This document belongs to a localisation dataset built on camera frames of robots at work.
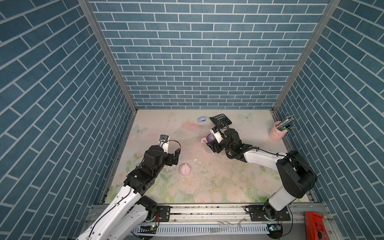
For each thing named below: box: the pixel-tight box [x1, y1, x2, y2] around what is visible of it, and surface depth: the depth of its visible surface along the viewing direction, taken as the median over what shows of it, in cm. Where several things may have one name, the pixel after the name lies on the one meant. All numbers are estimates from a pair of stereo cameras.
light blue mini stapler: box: [197, 116, 206, 123], surface depth 114 cm
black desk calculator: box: [209, 113, 232, 128], surface depth 114 cm
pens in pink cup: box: [275, 115, 298, 132], surface depth 98 cm
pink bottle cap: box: [179, 163, 191, 176], surface depth 87 cm
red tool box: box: [305, 211, 329, 240], surface depth 69 cm
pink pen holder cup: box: [268, 121, 287, 141], surface depth 99 cm
